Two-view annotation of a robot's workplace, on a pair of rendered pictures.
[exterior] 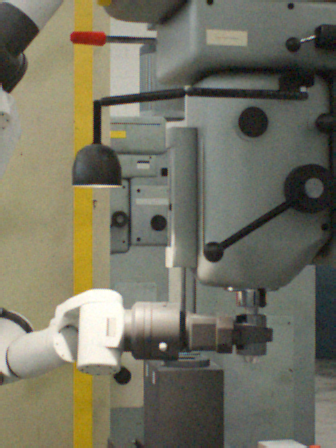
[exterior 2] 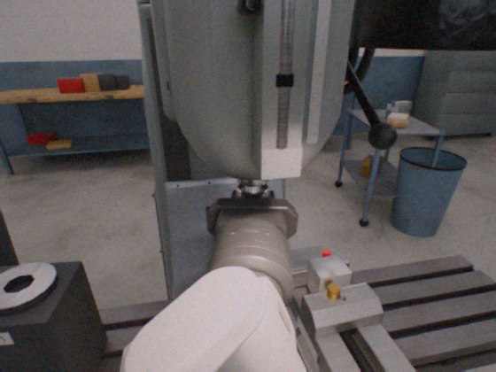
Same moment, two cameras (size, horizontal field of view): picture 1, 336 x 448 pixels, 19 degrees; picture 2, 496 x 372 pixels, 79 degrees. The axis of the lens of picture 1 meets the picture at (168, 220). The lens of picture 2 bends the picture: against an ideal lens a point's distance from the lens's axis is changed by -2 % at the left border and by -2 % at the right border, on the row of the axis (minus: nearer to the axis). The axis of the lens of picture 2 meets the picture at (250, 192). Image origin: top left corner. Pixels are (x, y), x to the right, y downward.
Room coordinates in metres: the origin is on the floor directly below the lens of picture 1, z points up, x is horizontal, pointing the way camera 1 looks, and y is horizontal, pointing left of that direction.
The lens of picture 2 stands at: (1.50, 0.27, 1.46)
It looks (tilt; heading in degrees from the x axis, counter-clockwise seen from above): 27 degrees down; 272
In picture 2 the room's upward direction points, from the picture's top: straight up
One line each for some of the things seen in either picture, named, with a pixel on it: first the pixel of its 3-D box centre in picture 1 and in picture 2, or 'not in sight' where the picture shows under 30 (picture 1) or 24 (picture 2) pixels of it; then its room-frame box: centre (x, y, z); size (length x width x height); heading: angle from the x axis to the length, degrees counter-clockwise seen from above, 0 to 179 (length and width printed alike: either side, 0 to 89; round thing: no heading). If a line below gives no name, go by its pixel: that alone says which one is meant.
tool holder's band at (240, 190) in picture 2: (251, 316); (252, 189); (1.51, -0.13, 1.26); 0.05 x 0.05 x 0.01
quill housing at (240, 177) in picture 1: (254, 181); (253, 30); (1.51, -0.13, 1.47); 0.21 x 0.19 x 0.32; 14
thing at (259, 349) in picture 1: (251, 337); not in sight; (1.51, -0.13, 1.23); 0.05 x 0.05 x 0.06
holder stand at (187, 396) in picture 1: (181, 407); (7, 335); (1.88, -0.03, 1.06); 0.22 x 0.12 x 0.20; 8
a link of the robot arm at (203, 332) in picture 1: (191, 333); (251, 242); (1.51, -0.03, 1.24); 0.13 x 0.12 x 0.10; 0
